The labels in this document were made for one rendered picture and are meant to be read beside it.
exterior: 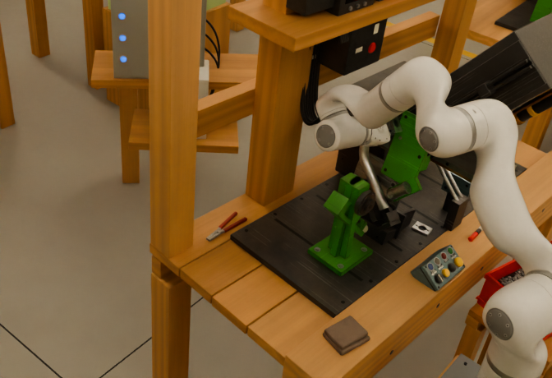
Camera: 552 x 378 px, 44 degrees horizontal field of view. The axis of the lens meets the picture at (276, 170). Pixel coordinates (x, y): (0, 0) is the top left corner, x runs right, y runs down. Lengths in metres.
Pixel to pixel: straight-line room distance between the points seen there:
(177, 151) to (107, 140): 2.33
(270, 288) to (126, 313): 1.23
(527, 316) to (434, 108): 0.44
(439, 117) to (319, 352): 0.70
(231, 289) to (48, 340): 1.24
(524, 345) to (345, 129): 0.70
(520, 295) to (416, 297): 0.60
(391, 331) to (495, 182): 0.59
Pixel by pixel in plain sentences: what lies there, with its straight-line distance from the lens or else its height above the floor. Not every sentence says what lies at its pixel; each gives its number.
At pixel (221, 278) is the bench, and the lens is 1.93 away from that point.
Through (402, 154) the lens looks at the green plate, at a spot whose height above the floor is 1.15.
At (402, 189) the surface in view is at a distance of 2.02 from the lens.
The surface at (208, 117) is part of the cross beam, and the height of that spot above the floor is 1.24.
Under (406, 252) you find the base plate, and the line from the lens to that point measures 2.09.
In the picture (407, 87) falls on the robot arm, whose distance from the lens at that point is 1.53.
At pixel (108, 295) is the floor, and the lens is 3.12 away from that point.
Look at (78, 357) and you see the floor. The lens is 2.91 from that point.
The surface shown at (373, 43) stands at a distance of 2.04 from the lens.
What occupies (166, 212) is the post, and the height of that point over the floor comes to 1.05.
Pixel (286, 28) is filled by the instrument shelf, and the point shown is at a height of 1.54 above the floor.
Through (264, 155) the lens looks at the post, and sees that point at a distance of 2.08.
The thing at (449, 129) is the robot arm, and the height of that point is 1.57.
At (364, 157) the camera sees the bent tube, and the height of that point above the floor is 1.11.
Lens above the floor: 2.24
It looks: 35 degrees down
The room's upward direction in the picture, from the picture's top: 7 degrees clockwise
